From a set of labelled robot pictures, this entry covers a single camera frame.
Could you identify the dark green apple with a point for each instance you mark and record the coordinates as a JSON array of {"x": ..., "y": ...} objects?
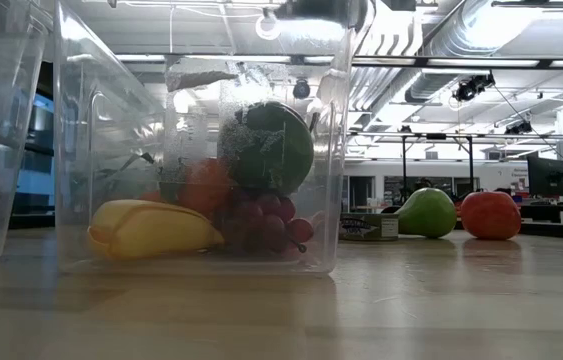
[{"x": 271, "y": 150}]

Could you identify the purple grape bunch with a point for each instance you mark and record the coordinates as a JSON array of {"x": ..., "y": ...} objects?
[{"x": 271, "y": 220}]

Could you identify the orange tomato cluster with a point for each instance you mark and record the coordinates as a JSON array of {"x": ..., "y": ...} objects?
[{"x": 206, "y": 185}]

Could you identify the wide silver tin can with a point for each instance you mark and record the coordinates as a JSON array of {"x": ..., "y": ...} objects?
[{"x": 368, "y": 227}]

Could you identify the yellow banana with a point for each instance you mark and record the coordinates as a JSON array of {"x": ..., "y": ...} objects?
[{"x": 151, "y": 230}]

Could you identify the green pear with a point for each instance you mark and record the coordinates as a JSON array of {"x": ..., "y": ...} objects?
[{"x": 428, "y": 215}]

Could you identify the red orange apple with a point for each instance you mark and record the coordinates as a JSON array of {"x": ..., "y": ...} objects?
[{"x": 491, "y": 216}]

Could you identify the round ceiling lamp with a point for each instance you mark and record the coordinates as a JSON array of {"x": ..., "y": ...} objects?
[{"x": 261, "y": 31}]

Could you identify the black ceiling spotlight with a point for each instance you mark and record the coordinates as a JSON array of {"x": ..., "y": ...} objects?
[
  {"x": 473, "y": 87},
  {"x": 518, "y": 128}
]

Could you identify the black computer monitor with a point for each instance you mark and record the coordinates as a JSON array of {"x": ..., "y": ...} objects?
[{"x": 548, "y": 176}]

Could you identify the black overhead light bar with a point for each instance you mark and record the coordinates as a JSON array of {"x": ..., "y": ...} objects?
[{"x": 543, "y": 63}]

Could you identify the black overhead camera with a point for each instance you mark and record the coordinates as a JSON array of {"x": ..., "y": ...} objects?
[{"x": 301, "y": 89}]

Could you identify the black gantry frame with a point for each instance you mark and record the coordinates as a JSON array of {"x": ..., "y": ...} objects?
[{"x": 404, "y": 165}]

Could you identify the silver ceiling duct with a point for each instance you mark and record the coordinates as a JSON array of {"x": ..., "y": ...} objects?
[{"x": 466, "y": 30}]

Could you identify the black table frame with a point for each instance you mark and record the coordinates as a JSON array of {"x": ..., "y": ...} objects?
[{"x": 551, "y": 231}]

